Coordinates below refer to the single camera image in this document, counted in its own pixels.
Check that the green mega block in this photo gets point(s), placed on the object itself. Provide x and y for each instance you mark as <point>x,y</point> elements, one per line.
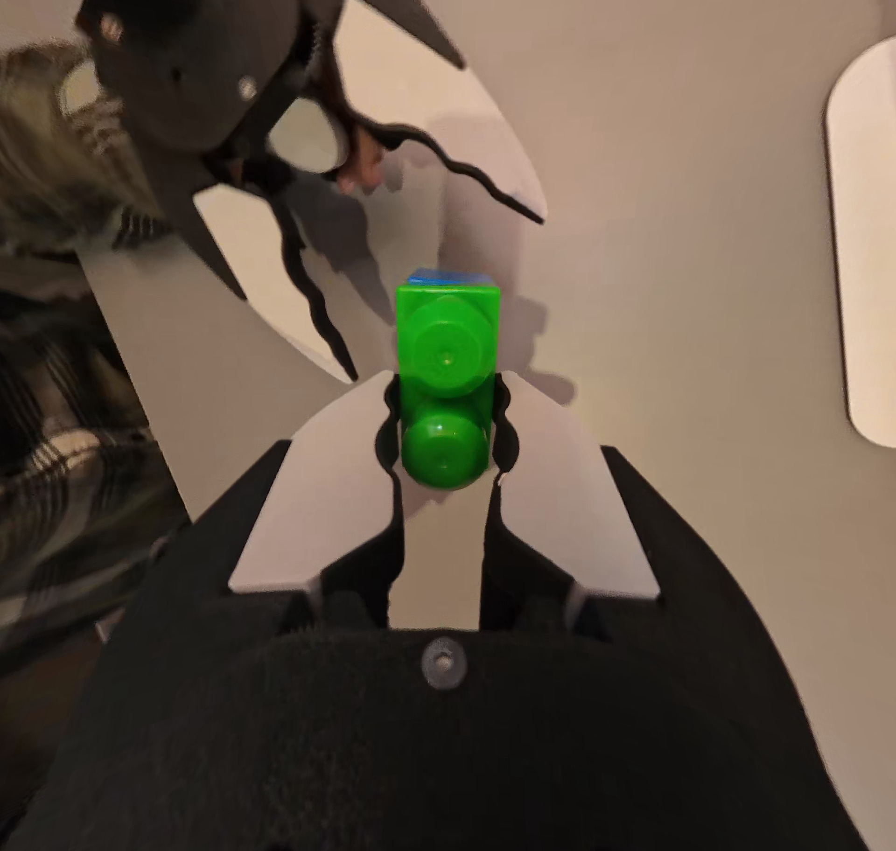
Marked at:
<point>444,354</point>

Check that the blue mega block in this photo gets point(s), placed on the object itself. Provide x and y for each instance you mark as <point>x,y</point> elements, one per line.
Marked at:
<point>448,278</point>

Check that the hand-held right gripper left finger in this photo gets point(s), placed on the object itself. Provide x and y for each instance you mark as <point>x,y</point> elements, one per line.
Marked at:
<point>322,501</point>

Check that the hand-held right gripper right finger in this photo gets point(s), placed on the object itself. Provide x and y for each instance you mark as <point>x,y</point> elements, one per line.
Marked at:
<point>574,508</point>

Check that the white document holder stand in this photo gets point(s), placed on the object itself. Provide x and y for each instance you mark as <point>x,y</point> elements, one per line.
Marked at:
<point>868,235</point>

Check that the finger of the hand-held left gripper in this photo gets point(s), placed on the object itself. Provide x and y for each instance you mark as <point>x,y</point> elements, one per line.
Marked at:
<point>259,256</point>
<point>434,102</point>

